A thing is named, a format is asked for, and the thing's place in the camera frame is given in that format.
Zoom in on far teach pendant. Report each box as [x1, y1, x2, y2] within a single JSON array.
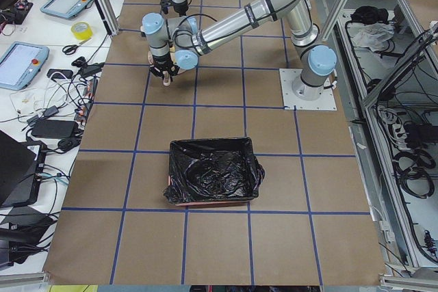
[[40, 0, 93, 19]]

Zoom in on yellow tape roll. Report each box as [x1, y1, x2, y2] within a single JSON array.
[[70, 21, 93, 40]]

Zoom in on beige dustpan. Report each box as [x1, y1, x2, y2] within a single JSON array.
[[148, 47, 185, 86]]

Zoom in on black smartphone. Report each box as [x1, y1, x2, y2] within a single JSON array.
[[47, 68, 73, 79]]

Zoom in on black lined trash bin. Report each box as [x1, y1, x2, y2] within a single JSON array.
[[163, 137, 265, 206]]

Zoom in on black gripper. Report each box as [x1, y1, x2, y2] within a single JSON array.
[[159, 0, 188, 15], [149, 54, 180, 82]]

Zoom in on black laptop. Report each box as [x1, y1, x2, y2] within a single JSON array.
[[1, 132, 47, 208]]

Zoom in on black handled scissors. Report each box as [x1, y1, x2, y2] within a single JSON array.
[[62, 38, 90, 55]]

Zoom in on near teach pendant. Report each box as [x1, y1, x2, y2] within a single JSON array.
[[1, 41, 49, 90]]

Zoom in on teach pendant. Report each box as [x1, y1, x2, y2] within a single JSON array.
[[40, 0, 93, 19], [1, 41, 49, 90]]

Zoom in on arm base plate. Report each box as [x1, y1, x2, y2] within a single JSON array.
[[279, 68, 337, 111]]

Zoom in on crumpled white cloth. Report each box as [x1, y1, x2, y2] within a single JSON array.
[[352, 23, 395, 52]]

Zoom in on large black power brick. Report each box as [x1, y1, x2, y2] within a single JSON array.
[[31, 120, 79, 139]]

